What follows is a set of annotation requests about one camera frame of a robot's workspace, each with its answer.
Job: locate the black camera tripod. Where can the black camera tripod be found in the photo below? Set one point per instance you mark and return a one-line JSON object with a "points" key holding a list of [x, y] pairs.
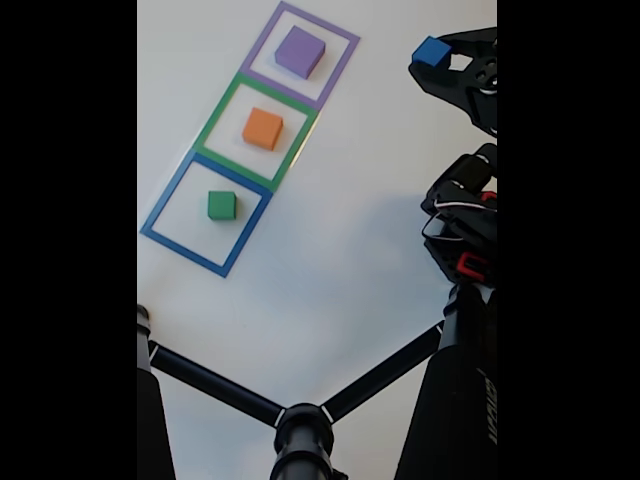
{"points": [[450, 400]]}

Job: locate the small blue cube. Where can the small blue cube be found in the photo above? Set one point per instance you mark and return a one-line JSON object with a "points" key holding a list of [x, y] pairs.
{"points": [[430, 52]]}

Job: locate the purple square frame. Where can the purple square frame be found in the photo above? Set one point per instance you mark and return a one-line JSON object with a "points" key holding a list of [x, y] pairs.
{"points": [[345, 55]]}

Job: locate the green square block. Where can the green square block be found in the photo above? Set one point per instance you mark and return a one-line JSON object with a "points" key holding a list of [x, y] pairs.
{"points": [[221, 206]]}

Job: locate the blue square frame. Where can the blue square frame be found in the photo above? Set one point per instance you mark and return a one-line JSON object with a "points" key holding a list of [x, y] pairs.
{"points": [[200, 255]]}

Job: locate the orange square block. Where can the orange square block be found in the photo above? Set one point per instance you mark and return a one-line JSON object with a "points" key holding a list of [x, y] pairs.
{"points": [[262, 127]]}

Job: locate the green square frame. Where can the green square frame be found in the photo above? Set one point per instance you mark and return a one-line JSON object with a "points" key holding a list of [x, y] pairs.
{"points": [[212, 125]]}

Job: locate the purple square block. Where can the purple square block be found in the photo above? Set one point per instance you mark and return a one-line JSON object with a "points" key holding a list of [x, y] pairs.
{"points": [[300, 50]]}

